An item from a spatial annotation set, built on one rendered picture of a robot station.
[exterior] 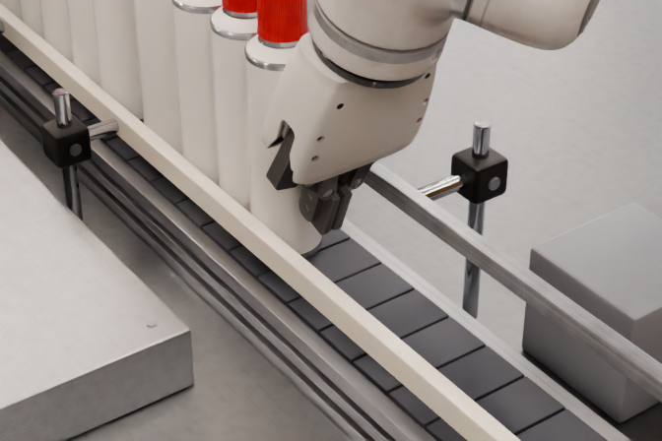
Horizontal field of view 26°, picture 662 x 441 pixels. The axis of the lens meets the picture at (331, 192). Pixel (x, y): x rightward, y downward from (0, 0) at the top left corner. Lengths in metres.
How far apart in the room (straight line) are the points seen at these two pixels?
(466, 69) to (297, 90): 0.54
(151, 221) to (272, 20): 0.25
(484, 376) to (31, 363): 0.30
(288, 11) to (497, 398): 0.28
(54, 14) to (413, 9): 0.52
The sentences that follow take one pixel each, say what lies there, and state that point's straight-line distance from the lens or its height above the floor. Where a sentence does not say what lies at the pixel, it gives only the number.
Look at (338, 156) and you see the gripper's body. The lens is 0.91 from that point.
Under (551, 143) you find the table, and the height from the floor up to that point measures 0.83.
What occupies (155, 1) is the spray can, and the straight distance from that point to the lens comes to 1.08.
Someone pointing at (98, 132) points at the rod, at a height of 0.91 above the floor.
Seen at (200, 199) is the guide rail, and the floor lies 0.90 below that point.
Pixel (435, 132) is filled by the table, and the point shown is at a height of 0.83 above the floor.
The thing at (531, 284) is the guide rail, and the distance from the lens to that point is 0.88.
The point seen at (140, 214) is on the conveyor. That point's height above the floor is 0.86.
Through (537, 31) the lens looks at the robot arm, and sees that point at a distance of 0.79.
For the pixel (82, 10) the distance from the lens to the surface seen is 1.21.
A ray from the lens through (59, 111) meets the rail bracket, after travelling 1.13.
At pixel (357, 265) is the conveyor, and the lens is 1.03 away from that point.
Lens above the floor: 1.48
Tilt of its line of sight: 33 degrees down
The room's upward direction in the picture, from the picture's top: straight up
